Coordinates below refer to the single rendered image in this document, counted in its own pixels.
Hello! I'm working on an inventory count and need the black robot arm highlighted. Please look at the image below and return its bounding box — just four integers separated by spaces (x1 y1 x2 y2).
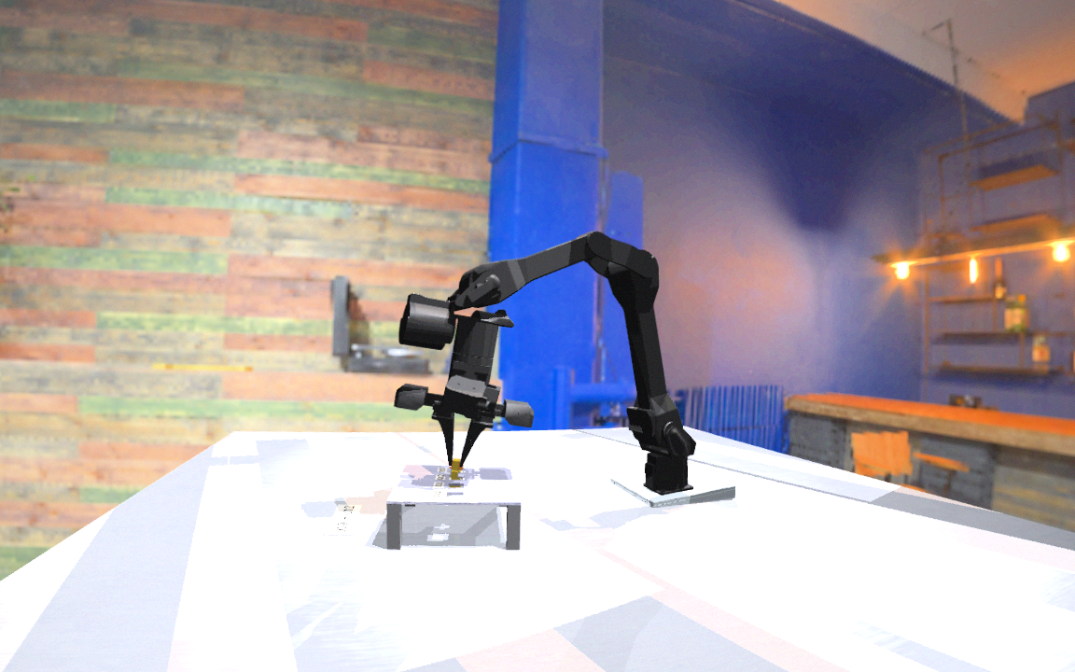
399 231 696 496

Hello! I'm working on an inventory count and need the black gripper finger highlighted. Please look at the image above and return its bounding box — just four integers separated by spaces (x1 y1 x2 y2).
432 413 454 466
460 419 495 468

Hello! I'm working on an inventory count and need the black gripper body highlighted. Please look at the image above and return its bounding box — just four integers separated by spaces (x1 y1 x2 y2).
395 352 534 427

